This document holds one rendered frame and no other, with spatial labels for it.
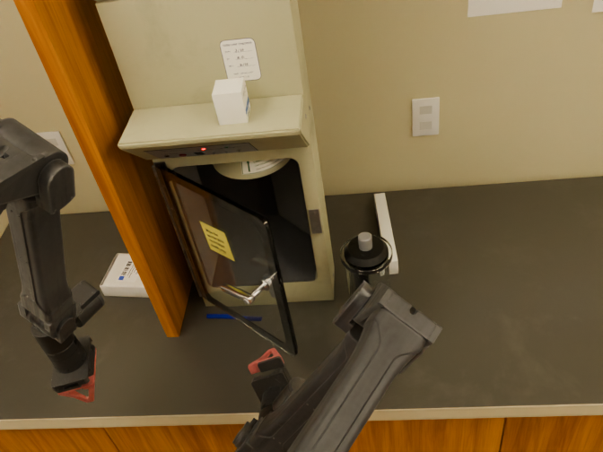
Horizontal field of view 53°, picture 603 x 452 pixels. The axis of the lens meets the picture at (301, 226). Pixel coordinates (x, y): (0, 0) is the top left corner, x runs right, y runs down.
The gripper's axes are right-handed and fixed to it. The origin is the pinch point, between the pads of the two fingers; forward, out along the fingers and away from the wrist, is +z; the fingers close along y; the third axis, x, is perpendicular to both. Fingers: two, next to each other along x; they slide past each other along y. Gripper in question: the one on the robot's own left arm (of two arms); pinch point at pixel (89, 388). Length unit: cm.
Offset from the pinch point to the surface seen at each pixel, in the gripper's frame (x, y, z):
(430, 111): -90, 54, -8
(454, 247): -86, 28, 17
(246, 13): -46, 21, -56
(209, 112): -36, 20, -41
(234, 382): -25.6, 5.2, 16.8
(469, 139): -100, 52, 3
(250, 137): -42, 11, -39
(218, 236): -31.1, 14.7, -16.9
